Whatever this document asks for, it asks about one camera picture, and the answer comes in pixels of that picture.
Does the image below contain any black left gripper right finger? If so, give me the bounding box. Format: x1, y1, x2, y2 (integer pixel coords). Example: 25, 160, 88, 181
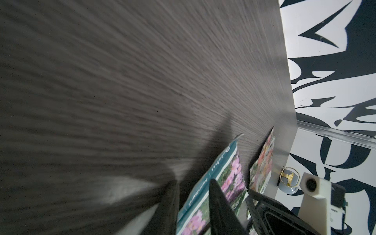
209, 179, 248, 235

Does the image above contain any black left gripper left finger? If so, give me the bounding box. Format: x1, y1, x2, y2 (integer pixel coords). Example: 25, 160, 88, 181
141, 180, 180, 235

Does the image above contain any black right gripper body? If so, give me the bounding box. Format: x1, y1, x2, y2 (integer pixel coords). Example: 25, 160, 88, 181
245, 190, 319, 235

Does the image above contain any pink flower seed packet teal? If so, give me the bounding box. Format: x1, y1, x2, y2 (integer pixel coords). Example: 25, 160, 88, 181
175, 133, 248, 235

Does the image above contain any mixed colour flower seed packet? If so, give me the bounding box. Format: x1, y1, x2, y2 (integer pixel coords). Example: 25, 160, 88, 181
249, 128, 275, 194

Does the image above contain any small white round clock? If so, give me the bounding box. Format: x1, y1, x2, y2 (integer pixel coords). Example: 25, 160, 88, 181
278, 167, 301, 195

